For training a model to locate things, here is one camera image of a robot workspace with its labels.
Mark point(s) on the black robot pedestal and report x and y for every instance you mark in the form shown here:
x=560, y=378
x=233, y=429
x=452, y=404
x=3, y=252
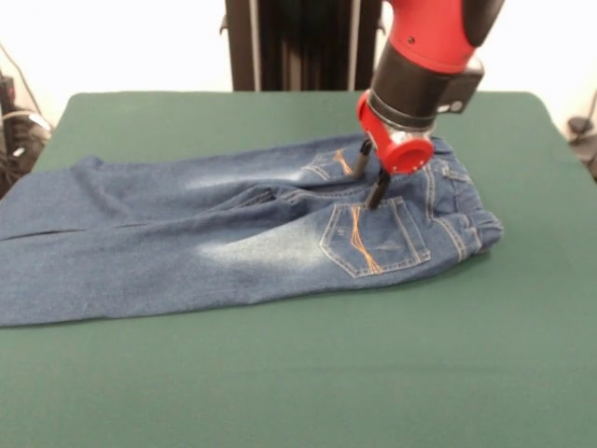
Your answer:
x=303, y=46

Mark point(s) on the black stand leg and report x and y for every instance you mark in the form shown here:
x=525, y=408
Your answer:
x=578, y=125

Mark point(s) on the blue denim jeans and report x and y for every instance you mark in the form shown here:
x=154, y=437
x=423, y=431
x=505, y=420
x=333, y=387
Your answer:
x=233, y=242

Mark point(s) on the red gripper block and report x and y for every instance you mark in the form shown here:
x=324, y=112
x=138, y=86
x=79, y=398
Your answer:
x=401, y=151

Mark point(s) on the dark green table cloth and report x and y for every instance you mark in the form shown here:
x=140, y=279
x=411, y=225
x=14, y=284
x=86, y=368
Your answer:
x=303, y=373

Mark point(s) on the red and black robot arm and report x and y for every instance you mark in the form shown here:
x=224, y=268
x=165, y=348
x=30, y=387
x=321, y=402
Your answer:
x=434, y=51

